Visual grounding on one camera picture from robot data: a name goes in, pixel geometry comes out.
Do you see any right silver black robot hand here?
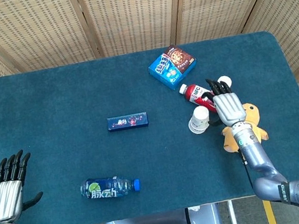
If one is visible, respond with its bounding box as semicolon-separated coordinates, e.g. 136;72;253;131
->
201;73;249;131

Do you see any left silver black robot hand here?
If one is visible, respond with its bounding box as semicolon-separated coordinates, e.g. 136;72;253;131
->
0;147;48;224

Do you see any white paper cup green flower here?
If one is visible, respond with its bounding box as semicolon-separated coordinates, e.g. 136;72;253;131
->
217;74;234;89

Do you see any yellow plush toy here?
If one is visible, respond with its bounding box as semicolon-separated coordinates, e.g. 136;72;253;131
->
217;100;271;155

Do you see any white paper cup blue print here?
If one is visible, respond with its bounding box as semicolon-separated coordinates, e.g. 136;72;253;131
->
185;104;212;136

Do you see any red juice bottle white cap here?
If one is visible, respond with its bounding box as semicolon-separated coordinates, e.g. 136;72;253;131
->
178;78;219;118

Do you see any blue cookie box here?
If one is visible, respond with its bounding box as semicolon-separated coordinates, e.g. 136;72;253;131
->
144;41;202;94

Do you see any dark blue long box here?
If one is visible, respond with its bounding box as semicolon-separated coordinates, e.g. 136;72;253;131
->
106;111;150;133

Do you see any clear drink bottle blue cap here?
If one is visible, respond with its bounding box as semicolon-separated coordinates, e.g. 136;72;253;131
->
78;170;143;204

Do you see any white table leg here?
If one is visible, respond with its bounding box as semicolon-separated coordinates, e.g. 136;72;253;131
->
226;200;240;224

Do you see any teal tablecloth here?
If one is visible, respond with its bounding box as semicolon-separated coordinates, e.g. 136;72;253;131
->
0;25;299;224

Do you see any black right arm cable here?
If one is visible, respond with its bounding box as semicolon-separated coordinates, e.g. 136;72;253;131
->
241;152;255;191

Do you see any woven folding screen wood frame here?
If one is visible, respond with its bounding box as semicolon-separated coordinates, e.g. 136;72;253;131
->
0;0;299;218

